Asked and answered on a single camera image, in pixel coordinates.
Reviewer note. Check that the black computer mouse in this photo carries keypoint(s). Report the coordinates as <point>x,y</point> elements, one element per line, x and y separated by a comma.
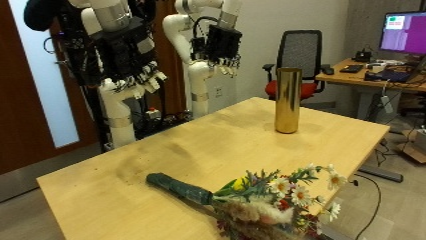
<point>328,70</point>

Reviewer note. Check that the grey table foot bar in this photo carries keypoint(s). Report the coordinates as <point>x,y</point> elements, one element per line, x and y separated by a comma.
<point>334,234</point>
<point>381,173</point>

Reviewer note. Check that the white wall outlet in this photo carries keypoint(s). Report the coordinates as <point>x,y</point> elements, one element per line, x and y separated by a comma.
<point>219,92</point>

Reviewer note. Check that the wooden office desk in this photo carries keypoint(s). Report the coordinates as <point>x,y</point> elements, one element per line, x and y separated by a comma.
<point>341,77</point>

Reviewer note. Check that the black keyboard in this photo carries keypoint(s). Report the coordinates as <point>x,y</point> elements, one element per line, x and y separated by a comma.
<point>352,68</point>

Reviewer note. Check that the small black desk device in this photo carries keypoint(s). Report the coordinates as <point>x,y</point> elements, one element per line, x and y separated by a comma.
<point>362,56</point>

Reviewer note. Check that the black mesh red seat office chair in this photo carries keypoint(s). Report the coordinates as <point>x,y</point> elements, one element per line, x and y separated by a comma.
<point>301,50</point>

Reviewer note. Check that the flower bouquet with green stem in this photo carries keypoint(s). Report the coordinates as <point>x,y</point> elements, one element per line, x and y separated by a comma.
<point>187,190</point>

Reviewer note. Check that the brown door with frosted glass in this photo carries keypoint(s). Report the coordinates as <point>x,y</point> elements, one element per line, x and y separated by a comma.
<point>17,100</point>

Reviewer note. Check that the cardboard box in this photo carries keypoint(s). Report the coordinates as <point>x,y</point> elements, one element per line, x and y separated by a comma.
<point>413,150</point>

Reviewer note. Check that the tall gold cylinder vase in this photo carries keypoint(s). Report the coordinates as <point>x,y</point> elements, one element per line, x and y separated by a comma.
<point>288,100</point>

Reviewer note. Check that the computer monitor with purple screen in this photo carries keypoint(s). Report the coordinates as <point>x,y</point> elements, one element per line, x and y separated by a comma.
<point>406,33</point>

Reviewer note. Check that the black cloth bundle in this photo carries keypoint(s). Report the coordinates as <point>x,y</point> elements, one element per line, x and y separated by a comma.
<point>40,15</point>

